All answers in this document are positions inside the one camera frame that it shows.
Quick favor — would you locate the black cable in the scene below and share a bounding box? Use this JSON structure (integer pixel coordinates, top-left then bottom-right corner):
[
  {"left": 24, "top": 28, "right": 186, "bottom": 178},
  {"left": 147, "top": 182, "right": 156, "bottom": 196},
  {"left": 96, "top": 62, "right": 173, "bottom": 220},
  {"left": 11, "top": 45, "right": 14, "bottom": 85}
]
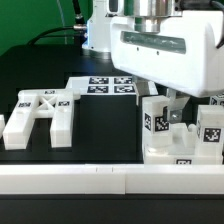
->
[{"left": 27, "top": 0, "right": 88, "bottom": 46}]

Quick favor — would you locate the white tagged cube right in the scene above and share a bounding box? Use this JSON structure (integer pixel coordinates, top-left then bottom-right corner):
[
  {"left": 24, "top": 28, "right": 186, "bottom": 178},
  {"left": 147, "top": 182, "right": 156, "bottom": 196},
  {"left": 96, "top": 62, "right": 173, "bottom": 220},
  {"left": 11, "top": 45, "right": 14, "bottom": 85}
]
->
[{"left": 210, "top": 95, "right": 224, "bottom": 106}]

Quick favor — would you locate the marker sheet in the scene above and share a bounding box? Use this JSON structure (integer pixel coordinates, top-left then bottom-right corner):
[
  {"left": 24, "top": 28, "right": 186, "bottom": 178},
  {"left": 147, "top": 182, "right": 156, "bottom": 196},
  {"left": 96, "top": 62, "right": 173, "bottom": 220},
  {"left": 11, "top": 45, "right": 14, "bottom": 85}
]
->
[{"left": 66, "top": 76, "right": 138, "bottom": 95}]

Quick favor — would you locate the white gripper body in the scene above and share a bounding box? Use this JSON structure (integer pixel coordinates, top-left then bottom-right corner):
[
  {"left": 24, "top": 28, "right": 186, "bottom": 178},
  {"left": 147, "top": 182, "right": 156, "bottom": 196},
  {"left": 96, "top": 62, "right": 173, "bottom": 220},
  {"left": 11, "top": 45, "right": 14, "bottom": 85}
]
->
[{"left": 110, "top": 0, "right": 224, "bottom": 97}]

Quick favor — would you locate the white front rail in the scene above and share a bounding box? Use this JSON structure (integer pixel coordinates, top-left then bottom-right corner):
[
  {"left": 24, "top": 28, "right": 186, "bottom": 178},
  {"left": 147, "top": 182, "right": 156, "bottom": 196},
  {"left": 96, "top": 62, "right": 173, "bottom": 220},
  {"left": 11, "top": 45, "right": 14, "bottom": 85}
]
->
[{"left": 0, "top": 164, "right": 224, "bottom": 195}]

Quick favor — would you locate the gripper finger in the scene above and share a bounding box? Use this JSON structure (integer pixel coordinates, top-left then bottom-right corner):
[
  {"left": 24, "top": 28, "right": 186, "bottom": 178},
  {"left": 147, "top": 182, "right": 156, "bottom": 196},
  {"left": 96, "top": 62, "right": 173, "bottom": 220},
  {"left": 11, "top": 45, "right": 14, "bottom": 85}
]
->
[
  {"left": 133, "top": 76, "right": 150, "bottom": 105},
  {"left": 166, "top": 88, "right": 190, "bottom": 123}
]

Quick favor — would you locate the white chair seat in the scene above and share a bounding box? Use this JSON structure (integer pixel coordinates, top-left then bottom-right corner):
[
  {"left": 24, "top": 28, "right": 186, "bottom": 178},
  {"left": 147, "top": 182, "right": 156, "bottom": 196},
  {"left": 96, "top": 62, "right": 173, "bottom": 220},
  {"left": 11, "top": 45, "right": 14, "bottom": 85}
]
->
[{"left": 142, "top": 123, "right": 223, "bottom": 165}]

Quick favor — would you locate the white chair back frame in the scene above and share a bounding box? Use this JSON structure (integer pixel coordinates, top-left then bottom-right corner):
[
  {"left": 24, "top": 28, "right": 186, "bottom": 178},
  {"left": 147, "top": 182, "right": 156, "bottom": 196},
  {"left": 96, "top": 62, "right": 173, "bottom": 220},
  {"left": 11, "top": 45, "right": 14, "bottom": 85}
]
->
[{"left": 3, "top": 89, "right": 81, "bottom": 150}]

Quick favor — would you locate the white block left edge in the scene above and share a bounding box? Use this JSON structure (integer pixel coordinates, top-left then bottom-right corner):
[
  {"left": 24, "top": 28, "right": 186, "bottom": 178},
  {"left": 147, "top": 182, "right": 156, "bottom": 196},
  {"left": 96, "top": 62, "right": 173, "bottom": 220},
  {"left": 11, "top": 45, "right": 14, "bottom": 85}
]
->
[{"left": 0, "top": 115, "right": 5, "bottom": 139}]

